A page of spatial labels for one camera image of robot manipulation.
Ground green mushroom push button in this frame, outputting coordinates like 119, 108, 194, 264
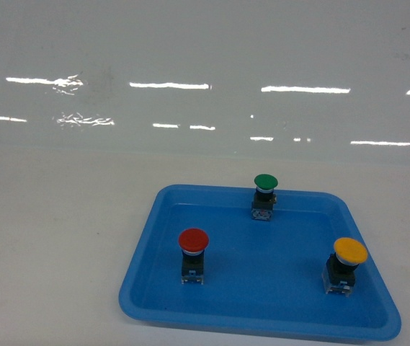
251, 174, 278, 221

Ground blue plastic tray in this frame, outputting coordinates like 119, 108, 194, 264
119, 185, 401, 342

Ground yellow mushroom push button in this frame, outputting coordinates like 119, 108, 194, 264
322, 237, 368, 297

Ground red mushroom push button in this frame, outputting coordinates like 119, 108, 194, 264
178, 228, 209, 284

